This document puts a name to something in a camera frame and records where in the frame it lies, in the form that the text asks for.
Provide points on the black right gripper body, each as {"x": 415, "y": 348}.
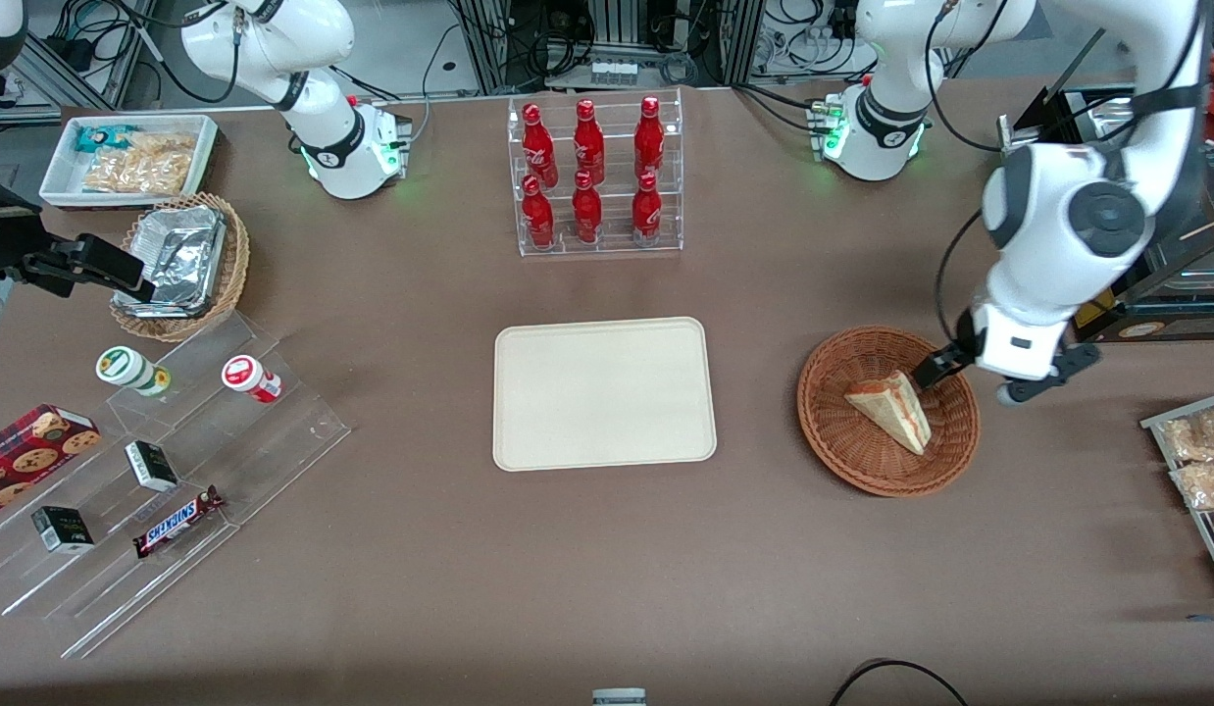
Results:
{"x": 7, "y": 247}

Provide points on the triangular sandwich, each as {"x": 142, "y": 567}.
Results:
{"x": 891, "y": 407}

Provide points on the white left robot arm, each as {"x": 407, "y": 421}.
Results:
{"x": 1068, "y": 216}

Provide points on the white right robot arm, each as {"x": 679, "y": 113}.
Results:
{"x": 323, "y": 147}

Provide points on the light wicker basket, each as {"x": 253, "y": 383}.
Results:
{"x": 236, "y": 265}

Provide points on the round brown wicker basket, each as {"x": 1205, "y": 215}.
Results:
{"x": 862, "y": 451}

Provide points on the tray of bagged snacks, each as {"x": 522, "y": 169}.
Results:
{"x": 1156, "y": 424}

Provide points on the beige rectangular serving tray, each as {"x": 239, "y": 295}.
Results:
{"x": 603, "y": 392}

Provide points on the crumpled aluminium foil container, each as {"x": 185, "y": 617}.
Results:
{"x": 180, "y": 255}

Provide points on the white rectangular plastic bin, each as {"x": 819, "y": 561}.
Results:
{"x": 58, "y": 181}

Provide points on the green lid snack cup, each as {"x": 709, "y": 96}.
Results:
{"x": 126, "y": 368}

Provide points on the clear bag of chips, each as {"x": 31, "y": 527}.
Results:
{"x": 141, "y": 167}

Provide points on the teal snack packet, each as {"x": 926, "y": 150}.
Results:
{"x": 97, "y": 137}

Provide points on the red lid snack cup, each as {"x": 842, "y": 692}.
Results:
{"x": 249, "y": 378}

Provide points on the black food warmer cabinet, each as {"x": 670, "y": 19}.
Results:
{"x": 1181, "y": 294}

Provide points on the clear bag of fried snacks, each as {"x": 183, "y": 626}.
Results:
{"x": 1205, "y": 485}
{"x": 1200, "y": 436}

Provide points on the small black box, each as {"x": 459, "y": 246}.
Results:
{"x": 151, "y": 466}
{"x": 63, "y": 529}

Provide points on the clear acrylic step display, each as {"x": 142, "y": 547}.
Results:
{"x": 225, "y": 451}

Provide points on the red plaid cookie box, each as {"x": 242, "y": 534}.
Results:
{"x": 28, "y": 456}

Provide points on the wooden skewer stick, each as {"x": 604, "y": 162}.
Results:
{"x": 1210, "y": 227}

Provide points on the snickers chocolate bar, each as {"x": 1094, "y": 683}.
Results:
{"x": 176, "y": 522}

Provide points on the red cola bottle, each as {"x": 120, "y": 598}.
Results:
{"x": 649, "y": 137}
{"x": 539, "y": 147}
{"x": 538, "y": 218}
{"x": 588, "y": 142}
{"x": 646, "y": 214}
{"x": 586, "y": 214}

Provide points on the clear acrylic bottle rack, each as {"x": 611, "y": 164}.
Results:
{"x": 617, "y": 235}

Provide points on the white power strip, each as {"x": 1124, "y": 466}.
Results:
{"x": 614, "y": 74}

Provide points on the small grey device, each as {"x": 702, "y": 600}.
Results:
{"x": 619, "y": 697}

